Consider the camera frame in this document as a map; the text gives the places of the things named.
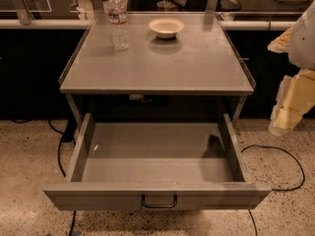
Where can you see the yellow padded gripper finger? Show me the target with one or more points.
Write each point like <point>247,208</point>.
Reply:
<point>281,43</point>
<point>295,98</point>

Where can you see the grey top drawer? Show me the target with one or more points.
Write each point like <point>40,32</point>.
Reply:
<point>159,166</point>

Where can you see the grey metal cabinet table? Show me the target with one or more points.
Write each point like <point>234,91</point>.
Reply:
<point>200,60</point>

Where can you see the white paper bowl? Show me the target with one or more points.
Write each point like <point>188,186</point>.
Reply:
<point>166,28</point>

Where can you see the plastic cup with straw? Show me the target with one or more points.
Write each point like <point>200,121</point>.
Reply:
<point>164,6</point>

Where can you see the clear plastic water bottle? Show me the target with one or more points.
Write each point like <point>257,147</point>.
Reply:
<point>117,14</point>

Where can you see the white horizontal rail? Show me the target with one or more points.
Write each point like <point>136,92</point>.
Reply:
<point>82,25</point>

